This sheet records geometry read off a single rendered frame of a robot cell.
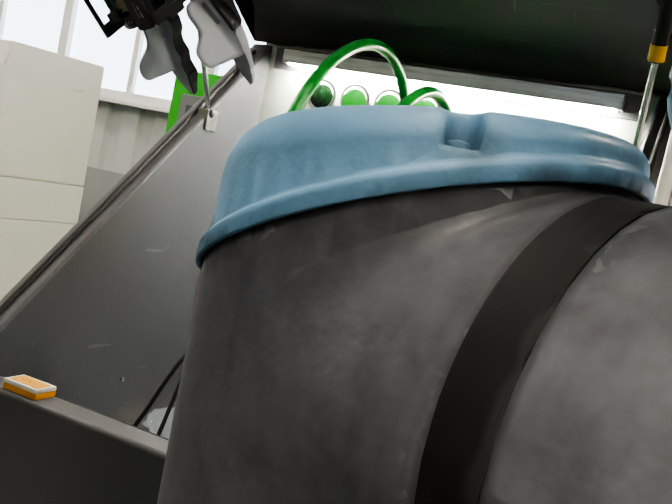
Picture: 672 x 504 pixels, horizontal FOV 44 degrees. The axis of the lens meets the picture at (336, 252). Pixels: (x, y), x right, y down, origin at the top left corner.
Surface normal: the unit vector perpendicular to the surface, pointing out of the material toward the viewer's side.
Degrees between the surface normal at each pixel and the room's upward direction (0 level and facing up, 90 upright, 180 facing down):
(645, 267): 38
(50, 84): 90
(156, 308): 90
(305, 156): 87
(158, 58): 91
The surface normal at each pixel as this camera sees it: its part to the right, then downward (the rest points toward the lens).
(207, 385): -0.80, -0.11
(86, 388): 0.89, 0.21
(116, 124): -0.33, 0.01
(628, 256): -0.24, -0.86
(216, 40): 0.67, -0.20
